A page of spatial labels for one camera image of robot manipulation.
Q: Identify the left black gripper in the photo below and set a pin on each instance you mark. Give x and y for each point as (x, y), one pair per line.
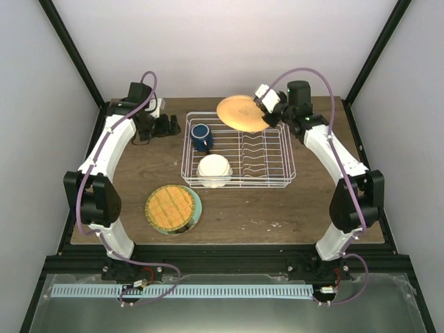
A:
(163, 131)

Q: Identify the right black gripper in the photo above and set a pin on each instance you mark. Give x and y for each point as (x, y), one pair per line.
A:
(271, 122)

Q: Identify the orange round plate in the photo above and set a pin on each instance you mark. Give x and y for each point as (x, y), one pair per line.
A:
(241, 113)

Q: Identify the dark blue ceramic mug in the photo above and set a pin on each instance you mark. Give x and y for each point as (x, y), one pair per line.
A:
(201, 137)

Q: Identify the white wire dish rack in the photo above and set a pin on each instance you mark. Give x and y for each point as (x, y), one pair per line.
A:
(262, 159)

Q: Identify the white scalloped bowl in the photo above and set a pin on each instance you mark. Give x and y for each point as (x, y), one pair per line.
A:
(214, 171)

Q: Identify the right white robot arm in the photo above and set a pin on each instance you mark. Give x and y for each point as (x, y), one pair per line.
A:
(358, 199)

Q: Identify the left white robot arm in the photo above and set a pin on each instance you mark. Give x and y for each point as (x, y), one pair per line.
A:
(90, 192)

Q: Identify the yellow patterned plate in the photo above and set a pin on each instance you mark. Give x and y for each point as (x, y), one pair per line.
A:
(169, 207)

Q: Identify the light teal plate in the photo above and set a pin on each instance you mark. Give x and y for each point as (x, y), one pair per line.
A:
(196, 211)

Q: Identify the light blue slotted strip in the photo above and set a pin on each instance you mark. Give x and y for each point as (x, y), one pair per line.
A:
(188, 291)

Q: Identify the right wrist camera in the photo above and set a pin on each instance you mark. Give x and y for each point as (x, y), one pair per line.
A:
(266, 98)

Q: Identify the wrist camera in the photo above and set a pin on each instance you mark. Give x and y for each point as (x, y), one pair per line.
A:
(155, 107)
(266, 98)

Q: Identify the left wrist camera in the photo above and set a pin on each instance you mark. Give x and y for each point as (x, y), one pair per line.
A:
(155, 107)

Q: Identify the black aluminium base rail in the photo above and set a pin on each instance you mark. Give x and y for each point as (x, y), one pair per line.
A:
(295, 260)

